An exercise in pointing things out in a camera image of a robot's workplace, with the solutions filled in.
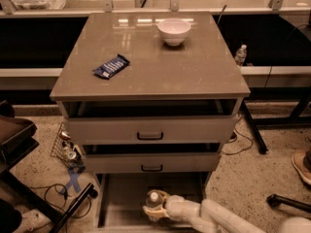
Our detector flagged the white ceramic bowl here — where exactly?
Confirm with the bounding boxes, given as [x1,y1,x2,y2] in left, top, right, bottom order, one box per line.
[157,18,191,46]

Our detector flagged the black stand leg right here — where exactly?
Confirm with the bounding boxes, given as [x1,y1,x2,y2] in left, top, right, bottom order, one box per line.
[241,102,268,154]

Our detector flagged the tan shoe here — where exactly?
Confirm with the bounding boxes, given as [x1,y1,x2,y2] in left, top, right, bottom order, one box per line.
[292,150,311,185]

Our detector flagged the blue tape cross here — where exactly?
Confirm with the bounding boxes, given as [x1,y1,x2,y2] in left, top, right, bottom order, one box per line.
[61,166,86,193]

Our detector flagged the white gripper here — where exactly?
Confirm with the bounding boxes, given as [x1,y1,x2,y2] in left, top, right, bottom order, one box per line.
[143,189,202,231]

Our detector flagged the water bottle on ledge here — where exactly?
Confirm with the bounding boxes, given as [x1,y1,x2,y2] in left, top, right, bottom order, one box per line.
[234,45,247,66]

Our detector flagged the black chair base leg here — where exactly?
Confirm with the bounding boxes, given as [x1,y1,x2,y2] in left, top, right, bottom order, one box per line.
[266,194,311,213]

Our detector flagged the blue snack bar wrapper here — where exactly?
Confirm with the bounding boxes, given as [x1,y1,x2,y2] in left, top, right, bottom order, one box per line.
[93,54,130,80]

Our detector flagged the middle grey drawer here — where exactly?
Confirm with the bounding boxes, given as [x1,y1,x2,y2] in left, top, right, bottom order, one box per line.
[83,144,221,174]

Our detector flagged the dark cart at left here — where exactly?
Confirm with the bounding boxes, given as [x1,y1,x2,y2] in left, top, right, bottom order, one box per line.
[0,100,62,225]

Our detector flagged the top grey drawer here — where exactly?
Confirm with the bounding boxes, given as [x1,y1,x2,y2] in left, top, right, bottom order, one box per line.
[59,99,241,145]

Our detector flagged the wire basket with cans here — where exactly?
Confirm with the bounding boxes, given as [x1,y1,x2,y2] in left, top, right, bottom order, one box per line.
[51,123,84,168]

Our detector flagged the grey drawer cabinet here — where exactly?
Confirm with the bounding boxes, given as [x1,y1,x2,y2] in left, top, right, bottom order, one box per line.
[50,11,252,233]

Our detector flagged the bottom grey drawer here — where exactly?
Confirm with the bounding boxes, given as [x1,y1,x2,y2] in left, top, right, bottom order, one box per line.
[94,172,206,233]

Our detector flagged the grey drawer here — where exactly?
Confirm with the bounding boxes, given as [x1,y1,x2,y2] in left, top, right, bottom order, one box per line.
[59,99,241,145]
[83,144,221,174]
[94,172,206,233]

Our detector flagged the clear plastic water bottle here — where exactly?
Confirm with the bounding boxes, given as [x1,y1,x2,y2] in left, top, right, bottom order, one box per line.
[146,190,162,210]

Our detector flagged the cable behind cabinet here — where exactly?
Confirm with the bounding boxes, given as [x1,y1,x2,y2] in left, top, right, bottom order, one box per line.
[222,116,255,157]

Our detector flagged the black tripod leg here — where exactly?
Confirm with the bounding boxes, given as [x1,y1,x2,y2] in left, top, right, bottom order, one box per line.
[49,183,98,233]

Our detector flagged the black cable on floor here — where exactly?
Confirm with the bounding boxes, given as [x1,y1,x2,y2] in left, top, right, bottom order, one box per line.
[29,182,93,219]

